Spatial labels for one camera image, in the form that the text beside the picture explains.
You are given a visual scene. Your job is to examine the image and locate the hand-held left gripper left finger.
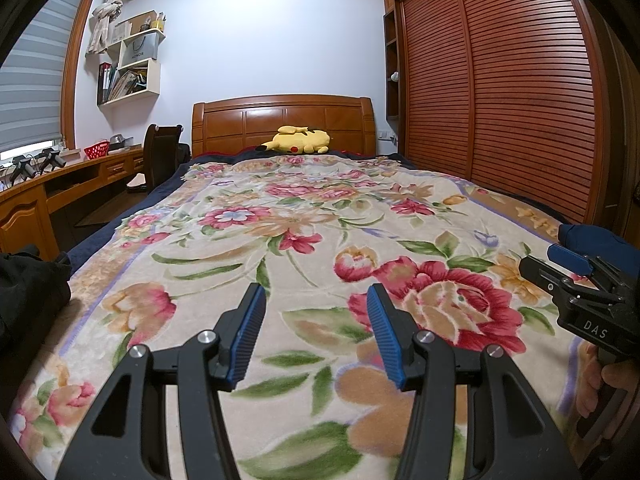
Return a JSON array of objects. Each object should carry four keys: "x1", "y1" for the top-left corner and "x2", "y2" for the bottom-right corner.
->
[{"x1": 55, "y1": 282, "x2": 267, "y2": 480}]

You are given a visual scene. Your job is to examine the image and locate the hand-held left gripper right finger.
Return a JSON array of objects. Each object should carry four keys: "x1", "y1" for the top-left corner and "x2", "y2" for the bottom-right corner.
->
[{"x1": 366, "y1": 282, "x2": 583, "y2": 480}]

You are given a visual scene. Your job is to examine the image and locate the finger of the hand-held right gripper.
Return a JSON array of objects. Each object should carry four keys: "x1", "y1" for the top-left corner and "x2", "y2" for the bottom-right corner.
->
[
  {"x1": 519, "y1": 256, "x2": 601, "y2": 307},
  {"x1": 546, "y1": 243, "x2": 618, "y2": 283}
]

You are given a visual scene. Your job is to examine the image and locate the person's right hand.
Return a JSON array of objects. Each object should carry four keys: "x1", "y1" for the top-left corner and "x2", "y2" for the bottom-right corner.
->
[{"x1": 575, "y1": 345, "x2": 640, "y2": 441}]

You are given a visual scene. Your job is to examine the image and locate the blue pillow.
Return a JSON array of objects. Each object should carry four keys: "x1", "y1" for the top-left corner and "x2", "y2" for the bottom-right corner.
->
[{"x1": 557, "y1": 223, "x2": 633, "y2": 261}]

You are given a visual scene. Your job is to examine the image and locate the floral blanket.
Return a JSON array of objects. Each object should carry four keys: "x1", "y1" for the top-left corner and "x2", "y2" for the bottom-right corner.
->
[{"x1": 0, "y1": 152, "x2": 601, "y2": 480}]

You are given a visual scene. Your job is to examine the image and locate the wooden louvered wardrobe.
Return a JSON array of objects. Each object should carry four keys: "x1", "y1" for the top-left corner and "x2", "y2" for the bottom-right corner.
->
[{"x1": 381, "y1": 0, "x2": 640, "y2": 241}]

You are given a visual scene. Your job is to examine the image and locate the dark office chair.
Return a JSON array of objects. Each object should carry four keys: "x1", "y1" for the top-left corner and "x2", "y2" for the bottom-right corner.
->
[{"x1": 125, "y1": 123, "x2": 185, "y2": 195}]

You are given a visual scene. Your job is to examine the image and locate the yellow plush toy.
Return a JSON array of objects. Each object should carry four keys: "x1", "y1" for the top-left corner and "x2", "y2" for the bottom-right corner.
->
[{"x1": 256, "y1": 125, "x2": 332, "y2": 155}]

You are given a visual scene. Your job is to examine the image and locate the wooden headboard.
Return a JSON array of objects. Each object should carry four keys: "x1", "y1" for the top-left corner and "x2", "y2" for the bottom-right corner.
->
[{"x1": 191, "y1": 94, "x2": 377, "y2": 158}]

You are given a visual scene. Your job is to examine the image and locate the dark grey cloth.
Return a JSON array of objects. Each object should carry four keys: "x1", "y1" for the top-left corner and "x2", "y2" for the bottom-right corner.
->
[{"x1": 0, "y1": 245, "x2": 73, "y2": 351}]

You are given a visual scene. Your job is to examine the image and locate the wooden desk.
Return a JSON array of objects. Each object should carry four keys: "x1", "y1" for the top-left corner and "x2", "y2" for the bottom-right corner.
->
[{"x1": 0, "y1": 146, "x2": 146, "y2": 261}]

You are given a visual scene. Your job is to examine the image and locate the black tripod device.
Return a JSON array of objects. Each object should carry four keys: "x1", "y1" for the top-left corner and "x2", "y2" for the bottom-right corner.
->
[
  {"x1": 11, "y1": 156, "x2": 36, "y2": 181},
  {"x1": 35, "y1": 148, "x2": 66, "y2": 168}
]

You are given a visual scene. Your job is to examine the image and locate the row of books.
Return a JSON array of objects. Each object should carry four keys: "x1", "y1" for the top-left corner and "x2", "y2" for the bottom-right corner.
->
[{"x1": 98, "y1": 62, "x2": 148, "y2": 103}]

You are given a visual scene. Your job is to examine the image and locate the white paper bag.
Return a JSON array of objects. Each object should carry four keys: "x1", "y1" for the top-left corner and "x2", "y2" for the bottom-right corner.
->
[{"x1": 120, "y1": 30, "x2": 160, "y2": 67}]

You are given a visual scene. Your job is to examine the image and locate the cardboard box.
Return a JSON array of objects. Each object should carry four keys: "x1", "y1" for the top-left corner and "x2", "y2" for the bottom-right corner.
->
[{"x1": 111, "y1": 10, "x2": 153, "y2": 43}]

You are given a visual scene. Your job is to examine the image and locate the grey window blind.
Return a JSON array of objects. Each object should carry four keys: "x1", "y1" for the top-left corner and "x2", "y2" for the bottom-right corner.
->
[{"x1": 0, "y1": 0, "x2": 86, "y2": 153}]

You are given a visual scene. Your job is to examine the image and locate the tied beige curtain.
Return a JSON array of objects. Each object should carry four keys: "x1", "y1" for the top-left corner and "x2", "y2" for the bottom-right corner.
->
[{"x1": 85, "y1": 0, "x2": 138, "y2": 56}]

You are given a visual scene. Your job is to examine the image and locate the white wall shelf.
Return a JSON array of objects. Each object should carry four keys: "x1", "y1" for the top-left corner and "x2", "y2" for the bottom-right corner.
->
[{"x1": 96, "y1": 27, "x2": 166, "y2": 107}]

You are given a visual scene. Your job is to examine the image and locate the wooden window frame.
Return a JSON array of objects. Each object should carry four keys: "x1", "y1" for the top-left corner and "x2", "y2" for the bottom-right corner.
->
[{"x1": 60, "y1": 0, "x2": 103, "y2": 151}]

